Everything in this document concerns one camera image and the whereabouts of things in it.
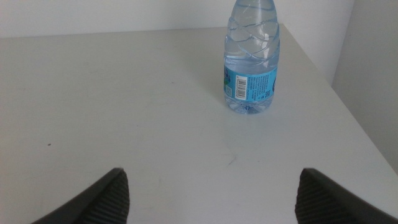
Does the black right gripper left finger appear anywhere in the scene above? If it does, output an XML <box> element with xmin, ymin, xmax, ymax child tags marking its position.
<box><xmin>30</xmin><ymin>167</ymin><xmax>131</xmax><ymax>224</ymax></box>

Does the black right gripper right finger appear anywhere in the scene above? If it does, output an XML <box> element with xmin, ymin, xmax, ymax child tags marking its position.
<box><xmin>294</xmin><ymin>167</ymin><xmax>398</xmax><ymax>224</ymax></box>

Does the clear water bottle blue label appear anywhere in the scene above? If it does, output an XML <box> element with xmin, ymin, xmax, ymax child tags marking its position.
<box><xmin>223</xmin><ymin>0</ymin><xmax>280</xmax><ymax>115</ymax></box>

